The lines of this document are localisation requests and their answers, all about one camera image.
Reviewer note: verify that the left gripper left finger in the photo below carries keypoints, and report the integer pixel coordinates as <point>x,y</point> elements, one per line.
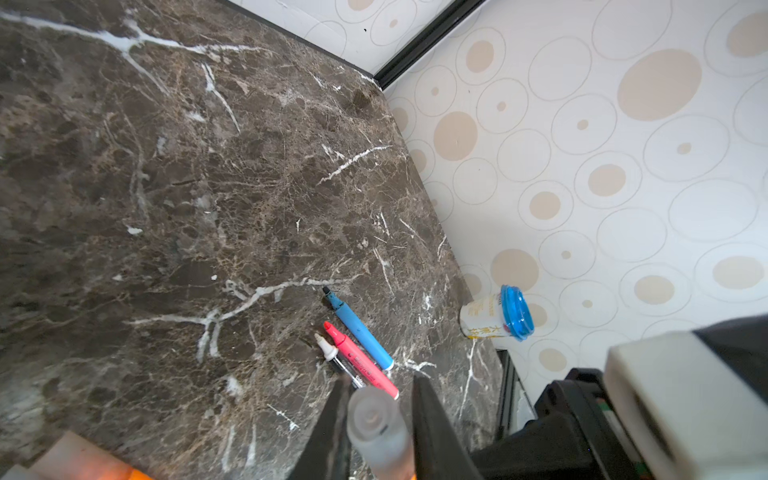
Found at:
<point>327,452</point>

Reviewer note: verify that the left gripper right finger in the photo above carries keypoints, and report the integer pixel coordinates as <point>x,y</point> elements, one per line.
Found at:
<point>438,452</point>

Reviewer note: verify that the translucent pen cap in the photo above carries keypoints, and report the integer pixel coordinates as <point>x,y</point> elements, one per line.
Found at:
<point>377,430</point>

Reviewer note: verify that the black white-capped marker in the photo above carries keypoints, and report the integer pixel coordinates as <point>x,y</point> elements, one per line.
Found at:
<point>333,358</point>

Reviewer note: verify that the red-pink marker pen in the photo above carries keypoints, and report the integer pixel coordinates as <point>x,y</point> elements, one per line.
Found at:
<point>361,362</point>

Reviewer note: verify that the blue marker pen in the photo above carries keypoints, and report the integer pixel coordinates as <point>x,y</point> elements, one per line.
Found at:
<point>355,325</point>

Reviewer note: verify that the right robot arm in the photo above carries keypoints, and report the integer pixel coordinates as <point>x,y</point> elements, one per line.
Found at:
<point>577,435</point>

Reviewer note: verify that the blue-lidded plastic cup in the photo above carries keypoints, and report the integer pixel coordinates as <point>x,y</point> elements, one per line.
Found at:
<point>501,315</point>

